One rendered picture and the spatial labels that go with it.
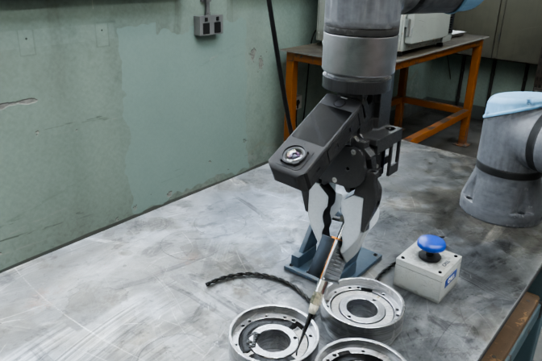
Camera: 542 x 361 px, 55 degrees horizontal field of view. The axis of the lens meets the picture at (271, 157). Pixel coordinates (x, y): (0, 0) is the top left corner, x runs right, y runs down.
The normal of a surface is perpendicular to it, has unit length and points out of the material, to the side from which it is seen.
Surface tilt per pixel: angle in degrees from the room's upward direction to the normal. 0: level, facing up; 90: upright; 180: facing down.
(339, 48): 90
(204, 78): 90
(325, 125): 29
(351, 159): 90
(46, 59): 90
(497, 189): 72
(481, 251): 0
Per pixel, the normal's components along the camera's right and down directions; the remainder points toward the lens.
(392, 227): 0.03, -0.93
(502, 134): -0.84, 0.14
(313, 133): -0.24, -0.68
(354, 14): -0.34, 0.33
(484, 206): -0.69, -0.06
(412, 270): -0.65, 0.26
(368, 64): 0.10, 0.36
